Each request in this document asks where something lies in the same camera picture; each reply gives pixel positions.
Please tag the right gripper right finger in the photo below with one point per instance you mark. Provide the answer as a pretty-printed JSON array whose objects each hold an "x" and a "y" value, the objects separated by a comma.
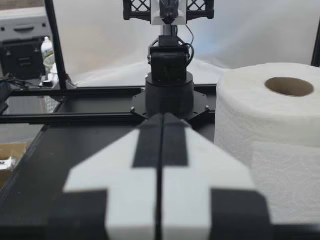
[{"x": 190, "y": 195}]

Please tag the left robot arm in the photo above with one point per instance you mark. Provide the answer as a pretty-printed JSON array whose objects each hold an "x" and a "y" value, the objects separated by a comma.
[{"x": 169, "y": 95}]

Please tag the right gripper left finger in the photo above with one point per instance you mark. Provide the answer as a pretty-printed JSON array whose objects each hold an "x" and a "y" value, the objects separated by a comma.
[{"x": 130, "y": 195}]

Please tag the cardboard box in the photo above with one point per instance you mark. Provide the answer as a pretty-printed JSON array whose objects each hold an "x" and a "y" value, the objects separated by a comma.
[{"x": 13, "y": 152}]

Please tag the white paper towel roll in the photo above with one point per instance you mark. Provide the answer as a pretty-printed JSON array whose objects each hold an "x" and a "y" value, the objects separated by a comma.
[{"x": 250, "y": 117}]

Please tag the white plastic bottle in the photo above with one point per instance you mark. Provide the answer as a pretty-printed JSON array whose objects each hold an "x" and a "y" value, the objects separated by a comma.
[{"x": 47, "y": 47}]

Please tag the black frame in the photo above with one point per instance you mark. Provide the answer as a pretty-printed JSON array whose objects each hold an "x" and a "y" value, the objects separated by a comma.
[{"x": 60, "y": 55}]

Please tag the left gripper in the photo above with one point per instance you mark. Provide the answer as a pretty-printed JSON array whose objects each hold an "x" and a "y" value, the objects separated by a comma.
[{"x": 136, "y": 10}]

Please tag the black equipment box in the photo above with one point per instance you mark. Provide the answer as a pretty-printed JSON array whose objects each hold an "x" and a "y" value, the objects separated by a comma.
[{"x": 22, "y": 58}]

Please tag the grey plastic case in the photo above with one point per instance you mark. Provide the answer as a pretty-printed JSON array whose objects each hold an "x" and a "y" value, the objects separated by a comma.
[{"x": 22, "y": 23}]

